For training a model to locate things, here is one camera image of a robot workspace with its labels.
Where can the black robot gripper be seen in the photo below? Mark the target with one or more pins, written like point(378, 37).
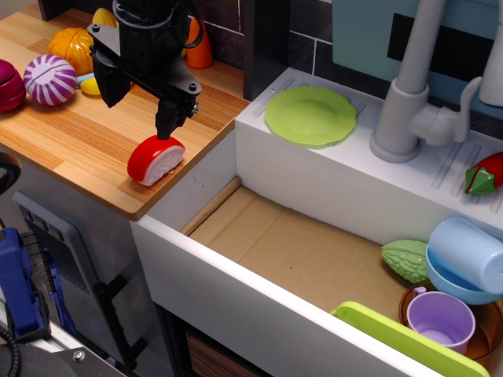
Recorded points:
point(146, 49)

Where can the red and white toy sushi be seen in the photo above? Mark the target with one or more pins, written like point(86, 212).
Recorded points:
point(154, 158)

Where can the green plastic plate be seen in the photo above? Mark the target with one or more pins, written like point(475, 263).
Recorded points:
point(313, 117)

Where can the yellow toy banana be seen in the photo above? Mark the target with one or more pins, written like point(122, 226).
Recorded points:
point(90, 87)

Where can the orange toy carrot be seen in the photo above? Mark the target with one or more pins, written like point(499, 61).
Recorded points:
point(199, 56)

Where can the orange toy pumpkin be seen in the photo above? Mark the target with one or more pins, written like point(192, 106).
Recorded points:
point(73, 45)

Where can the yellow toy corn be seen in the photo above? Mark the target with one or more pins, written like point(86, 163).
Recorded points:
point(104, 17)

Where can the purple white striped toy onion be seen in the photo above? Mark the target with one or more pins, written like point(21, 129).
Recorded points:
point(50, 80)

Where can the magenta toy vegetable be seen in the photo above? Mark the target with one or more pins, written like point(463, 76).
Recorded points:
point(12, 89)

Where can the white toy sink basin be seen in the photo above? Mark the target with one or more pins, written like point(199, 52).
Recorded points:
point(197, 289)

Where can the blue clamp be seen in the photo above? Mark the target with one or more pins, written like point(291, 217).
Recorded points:
point(32, 288)

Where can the cardboard sheet in sink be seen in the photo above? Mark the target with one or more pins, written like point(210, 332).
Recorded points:
point(319, 263)

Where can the grey toy faucet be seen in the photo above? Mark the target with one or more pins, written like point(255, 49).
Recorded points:
point(406, 116)

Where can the green toy bitter gourd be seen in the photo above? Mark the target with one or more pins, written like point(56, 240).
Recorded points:
point(407, 258)

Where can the red toy pepper green stem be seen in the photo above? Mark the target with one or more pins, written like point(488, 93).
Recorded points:
point(485, 177)

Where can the white bottle at right edge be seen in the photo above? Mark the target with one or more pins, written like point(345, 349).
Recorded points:
point(490, 91)

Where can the blue plastic bowl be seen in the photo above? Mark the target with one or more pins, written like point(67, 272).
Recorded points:
point(447, 282)

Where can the light blue plastic cup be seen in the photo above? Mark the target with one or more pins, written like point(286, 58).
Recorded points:
point(466, 251)

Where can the lime green plastic tray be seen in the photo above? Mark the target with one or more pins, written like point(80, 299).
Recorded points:
point(421, 349)

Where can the purple plastic cup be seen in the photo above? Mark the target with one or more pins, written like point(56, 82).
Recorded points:
point(442, 318)

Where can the brown transparent bowl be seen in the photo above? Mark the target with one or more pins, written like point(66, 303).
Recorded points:
point(487, 339)

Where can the light blue toy utensil handle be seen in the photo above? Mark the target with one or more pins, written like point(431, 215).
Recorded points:
point(83, 78)

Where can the black oven door handle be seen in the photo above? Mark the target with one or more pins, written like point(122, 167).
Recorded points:
point(104, 294)

